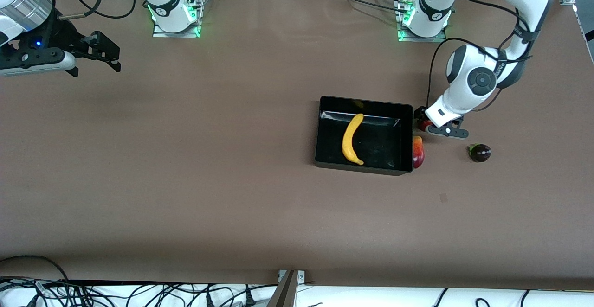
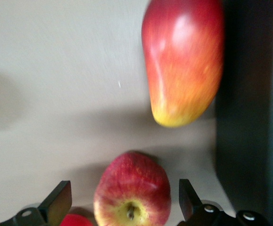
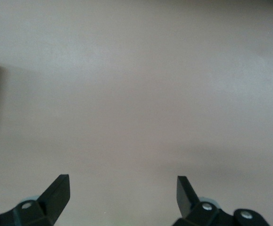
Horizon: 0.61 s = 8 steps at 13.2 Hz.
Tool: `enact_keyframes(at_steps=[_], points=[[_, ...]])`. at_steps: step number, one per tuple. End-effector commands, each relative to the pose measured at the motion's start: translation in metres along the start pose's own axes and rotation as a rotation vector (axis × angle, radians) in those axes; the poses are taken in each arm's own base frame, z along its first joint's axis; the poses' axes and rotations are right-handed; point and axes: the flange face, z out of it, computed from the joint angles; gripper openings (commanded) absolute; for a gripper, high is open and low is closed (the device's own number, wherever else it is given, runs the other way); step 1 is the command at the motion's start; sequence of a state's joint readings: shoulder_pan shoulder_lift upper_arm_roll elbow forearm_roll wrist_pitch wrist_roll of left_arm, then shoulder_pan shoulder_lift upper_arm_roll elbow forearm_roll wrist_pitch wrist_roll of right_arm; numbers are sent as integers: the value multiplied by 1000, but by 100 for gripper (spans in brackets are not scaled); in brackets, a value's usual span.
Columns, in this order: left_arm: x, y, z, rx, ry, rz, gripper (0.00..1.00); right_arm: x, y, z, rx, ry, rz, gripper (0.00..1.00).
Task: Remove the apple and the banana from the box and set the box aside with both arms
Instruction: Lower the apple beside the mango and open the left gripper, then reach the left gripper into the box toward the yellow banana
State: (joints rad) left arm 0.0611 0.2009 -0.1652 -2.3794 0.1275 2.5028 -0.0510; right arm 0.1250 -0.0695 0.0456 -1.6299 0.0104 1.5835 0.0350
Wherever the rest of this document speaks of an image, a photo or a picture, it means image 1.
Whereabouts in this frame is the black rectangular plastic box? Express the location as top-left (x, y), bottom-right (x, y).
top-left (315, 96), bottom-right (414, 176)

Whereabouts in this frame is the yellow banana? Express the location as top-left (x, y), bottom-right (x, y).
top-left (342, 114), bottom-right (365, 166)

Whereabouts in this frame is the red yellow mango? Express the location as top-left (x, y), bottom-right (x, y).
top-left (413, 135), bottom-right (425, 169)

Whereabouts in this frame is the dark purple eggplant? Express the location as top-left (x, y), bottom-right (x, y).
top-left (468, 143), bottom-right (492, 163)

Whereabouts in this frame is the brown table cover sheet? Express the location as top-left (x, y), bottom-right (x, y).
top-left (0, 0), bottom-right (594, 291)

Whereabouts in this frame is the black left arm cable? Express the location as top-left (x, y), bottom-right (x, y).
top-left (427, 0), bottom-right (534, 113)

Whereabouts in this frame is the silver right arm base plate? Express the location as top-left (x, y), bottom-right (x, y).
top-left (152, 0), bottom-right (203, 38)

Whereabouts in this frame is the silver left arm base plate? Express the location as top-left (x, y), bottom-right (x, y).
top-left (397, 0), bottom-right (447, 43)

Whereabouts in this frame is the long black tabletop cable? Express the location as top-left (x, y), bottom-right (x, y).
top-left (325, 0), bottom-right (413, 13)

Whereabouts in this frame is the black looping floor cable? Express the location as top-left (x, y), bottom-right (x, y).
top-left (0, 255), bottom-right (69, 282)

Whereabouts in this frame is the grey angled metal post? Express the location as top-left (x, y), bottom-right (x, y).
top-left (267, 270), bottom-right (298, 307)

